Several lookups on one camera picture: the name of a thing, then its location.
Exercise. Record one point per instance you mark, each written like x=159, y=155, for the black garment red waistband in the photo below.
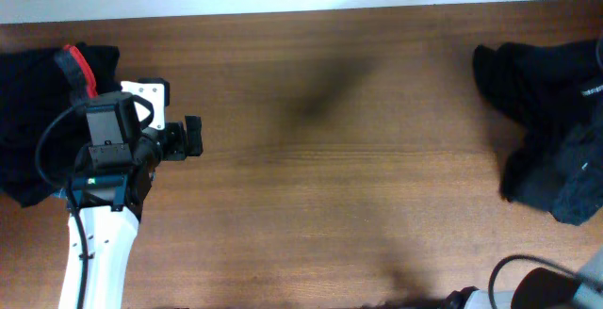
x=78, y=74

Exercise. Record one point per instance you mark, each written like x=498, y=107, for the crumpled black clothes pile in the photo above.
x=555, y=94

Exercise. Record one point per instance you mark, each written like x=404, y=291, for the folded black clothes stack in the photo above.
x=34, y=92

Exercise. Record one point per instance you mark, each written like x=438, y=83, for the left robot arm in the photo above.
x=106, y=192

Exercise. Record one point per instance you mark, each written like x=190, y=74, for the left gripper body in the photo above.
x=174, y=146

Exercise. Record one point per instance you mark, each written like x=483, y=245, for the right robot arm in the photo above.
x=549, y=285

